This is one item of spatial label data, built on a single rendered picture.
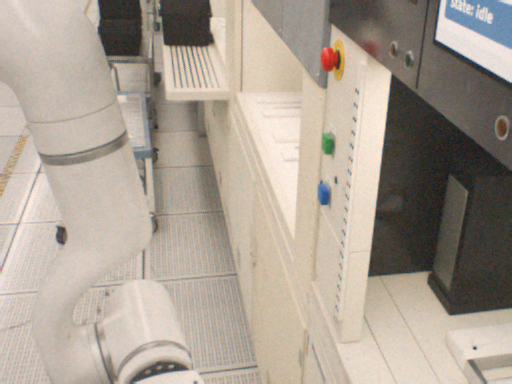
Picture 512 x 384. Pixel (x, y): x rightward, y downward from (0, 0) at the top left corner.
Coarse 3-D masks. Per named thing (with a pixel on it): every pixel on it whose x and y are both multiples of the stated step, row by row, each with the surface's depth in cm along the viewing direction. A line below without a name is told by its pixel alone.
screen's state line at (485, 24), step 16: (448, 0) 61; (464, 0) 58; (480, 0) 55; (496, 0) 52; (448, 16) 61; (464, 16) 58; (480, 16) 55; (496, 16) 52; (480, 32) 55; (496, 32) 52
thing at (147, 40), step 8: (144, 32) 493; (152, 32) 494; (144, 40) 469; (152, 40) 469; (144, 48) 448; (152, 48) 450; (152, 56) 429; (152, 64) 429; (152, 72) 432; (160, 72) 521; (152, 80) 434; (160, 80) 523; (152, 88) 436; (152, 96) 439
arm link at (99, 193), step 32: (64, 160) 59; (96, 160) 60; (128, 160) 64; (64, 192) 61; (96, 192) 61; (128, 192) 64; (64, 224) 65; (96, 224) 63; (128, 224) 65; (64, 256) 66; (96, 256) 64; (128, 256) 66; (64, 288) 64; (32, 320) 67; (64, 320) 66; (64, 352) 67; (96, 352) 70
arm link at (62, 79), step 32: (0, 0) 54; (32, 0) 55; (64, 0) 57; (0, 32) 54; (32, 32) 55; (64, 32) 56; (96, 32) 59; (0, 64) 56; (32, 64) 55; (64, 64) 56; (96, 64) 58; (32, 96) 57; (64, 96) 57; (96, 96) 59; (32, 128) 59; (64, 128) 58; (96, 128) 59
